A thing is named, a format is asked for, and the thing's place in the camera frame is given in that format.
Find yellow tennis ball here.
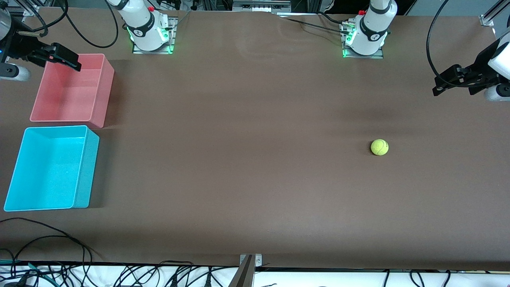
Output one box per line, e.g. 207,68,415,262
371,139,389,156

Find grey aluminium profile bar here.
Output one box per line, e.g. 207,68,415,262
227,255,255,287

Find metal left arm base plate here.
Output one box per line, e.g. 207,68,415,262
342,22,384,59

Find long black table cable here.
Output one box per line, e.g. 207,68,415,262
284,17,351,34

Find arched black cable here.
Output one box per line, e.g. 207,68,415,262
10,235,93,279

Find teal cable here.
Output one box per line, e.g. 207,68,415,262
0,259,54,285

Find aluminium frame corner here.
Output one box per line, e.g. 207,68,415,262
0,0,40,16
480,0,510,26

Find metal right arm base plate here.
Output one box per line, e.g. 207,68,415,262
132,17,177,54

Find blue plastic bin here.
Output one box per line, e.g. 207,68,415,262
3,125,100,212

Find short black table cable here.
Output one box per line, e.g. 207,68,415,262
317,11,351,25

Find long black loop cable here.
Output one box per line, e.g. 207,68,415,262
0,217,104,259

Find pink plastic bin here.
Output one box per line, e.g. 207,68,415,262
30,53,115,129

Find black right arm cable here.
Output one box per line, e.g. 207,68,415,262
24,0,119,49

